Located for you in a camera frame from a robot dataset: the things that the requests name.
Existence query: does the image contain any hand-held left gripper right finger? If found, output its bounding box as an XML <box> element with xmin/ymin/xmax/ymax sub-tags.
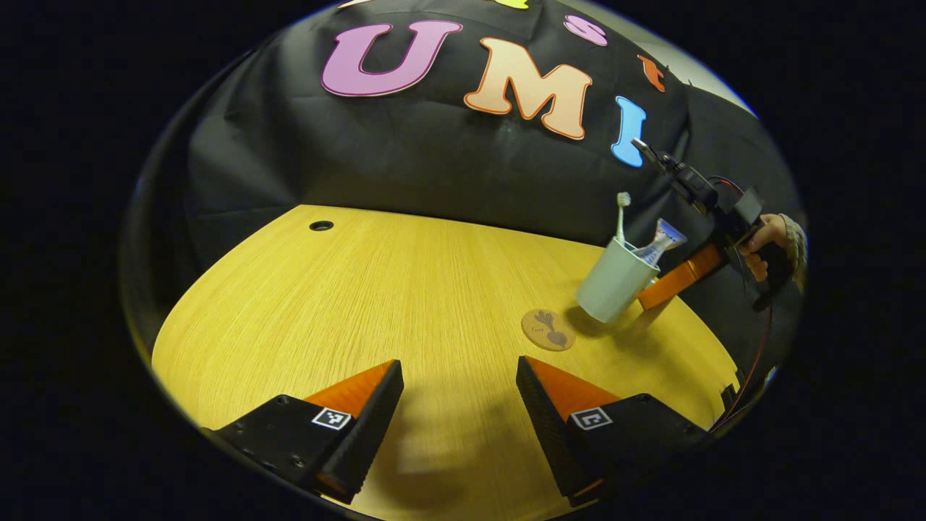
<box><xmin>516</xmin><ymin>355</ymin><xmax>713</xmax><ymax>507</ymax></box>

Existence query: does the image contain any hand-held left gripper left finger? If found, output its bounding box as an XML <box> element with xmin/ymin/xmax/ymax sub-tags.
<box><xmin>206</xmin><ymin>360</ymin><xmax>404</xmax><ymax>505</ymax></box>

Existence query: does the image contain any white toothpaste tube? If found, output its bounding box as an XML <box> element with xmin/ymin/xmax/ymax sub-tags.
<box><xmin>631</xmin><ymin>219</ymin><xmax>688</xmax><ymax>267</ymax></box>

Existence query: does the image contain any pale green cup wooden handle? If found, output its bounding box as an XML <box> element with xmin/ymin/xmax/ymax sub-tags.
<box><xmin>576</xmin><ymin>237</ymin><xmax>660</xmax><ymax>324</ymax></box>

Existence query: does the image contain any round cork coaster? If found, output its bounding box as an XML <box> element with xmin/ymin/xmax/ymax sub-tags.
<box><xmin>521</xmin><ymin>309</ymin><xmax>577</xmax><ymax>352</ymax></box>

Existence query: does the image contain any wooden desktop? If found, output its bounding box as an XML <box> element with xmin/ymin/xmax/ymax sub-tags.
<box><xmin>150</xmin><ymin>205</ymin><xmax>742</xmax><ymax>520</ymax></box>

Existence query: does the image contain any black backdrop cloth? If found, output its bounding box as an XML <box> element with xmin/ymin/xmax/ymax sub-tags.
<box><xmin>123</xmin><ymin>0</ymin><xmax>807</xmax><ymax>377</ymax></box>

